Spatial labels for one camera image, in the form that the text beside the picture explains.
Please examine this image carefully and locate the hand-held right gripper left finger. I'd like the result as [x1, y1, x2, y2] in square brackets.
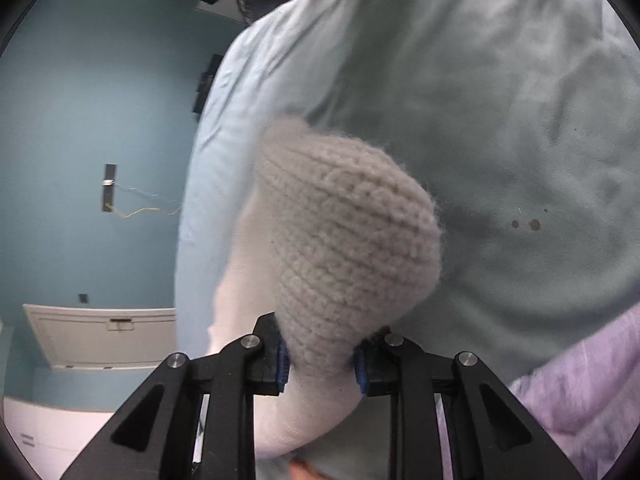
[60, 312, 291, 480]

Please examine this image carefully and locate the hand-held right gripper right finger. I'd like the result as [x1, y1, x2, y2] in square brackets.
[351, 327, 583, 480]

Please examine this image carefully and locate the blue and cream knit sweater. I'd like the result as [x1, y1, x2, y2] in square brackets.
[207, 115, 443, 461]

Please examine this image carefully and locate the cream panelled door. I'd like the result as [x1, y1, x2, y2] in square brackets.
[22, 302, 178, 372]

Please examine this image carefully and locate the lavender fleece cloth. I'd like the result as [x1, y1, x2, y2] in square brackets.
[510, 305, 640, 480]

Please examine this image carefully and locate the bed with teal sheet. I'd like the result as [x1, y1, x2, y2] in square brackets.
[175, 0, 640, 480]

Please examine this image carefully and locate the dark flat box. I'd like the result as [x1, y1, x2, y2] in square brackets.
[192, 54, 222, 117]

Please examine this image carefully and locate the yellowish charging cable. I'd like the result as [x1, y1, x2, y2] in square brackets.
[113, 206, 182, 220]

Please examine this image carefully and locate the white charging cable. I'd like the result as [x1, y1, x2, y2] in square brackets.
[114, 185, 184, 207]

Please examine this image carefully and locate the black wall outlet panel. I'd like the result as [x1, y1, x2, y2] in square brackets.
[101, 163, 117, 213]

